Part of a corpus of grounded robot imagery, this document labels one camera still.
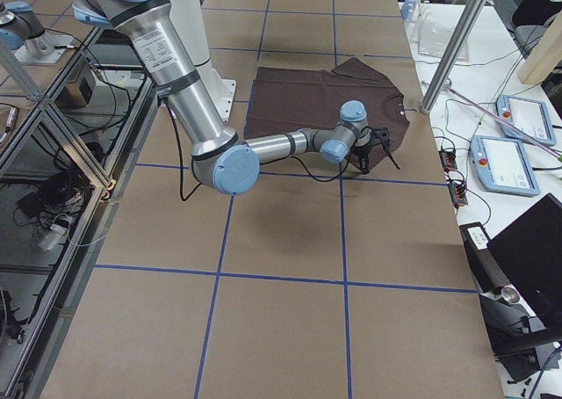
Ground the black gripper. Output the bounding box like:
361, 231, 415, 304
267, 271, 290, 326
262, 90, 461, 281
353, 126, 390, 174

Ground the dark brown t-shirt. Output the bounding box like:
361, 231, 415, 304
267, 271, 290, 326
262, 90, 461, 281
244, 58, 409, 151

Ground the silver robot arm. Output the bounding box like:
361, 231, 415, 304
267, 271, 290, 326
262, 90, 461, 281
73, 0, 390, 195

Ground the clear plastic bag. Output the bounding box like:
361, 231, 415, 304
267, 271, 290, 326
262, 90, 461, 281
418, 20, 454, 58

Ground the near blue teach pendant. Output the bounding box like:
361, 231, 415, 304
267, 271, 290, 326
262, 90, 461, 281
470, 135, 540, 197

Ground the blue teach pendant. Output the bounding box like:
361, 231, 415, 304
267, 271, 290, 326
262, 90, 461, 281
470, 135, 540, 197
496, 95, 557, 147

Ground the far blue teach pendant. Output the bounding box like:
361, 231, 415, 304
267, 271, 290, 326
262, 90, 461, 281
496, 95, 557, 147

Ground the brown paper table cover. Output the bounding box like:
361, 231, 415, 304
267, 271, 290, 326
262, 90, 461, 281
42, 0, 503, 398

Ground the metal reacher grabber tool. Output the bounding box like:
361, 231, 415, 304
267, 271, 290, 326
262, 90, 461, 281
443, 77, 562, 162

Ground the black monitor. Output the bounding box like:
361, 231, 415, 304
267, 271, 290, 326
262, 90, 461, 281
460, 193, 561, 381

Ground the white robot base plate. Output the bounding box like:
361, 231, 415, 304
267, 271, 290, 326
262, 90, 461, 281
210, 68, 237, 122

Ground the aluminium camera post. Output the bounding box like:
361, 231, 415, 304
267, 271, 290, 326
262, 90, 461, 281
421, 0, 486, 114

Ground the aluminium frame rail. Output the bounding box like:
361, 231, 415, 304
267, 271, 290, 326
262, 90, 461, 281
1, 30, 157, 398

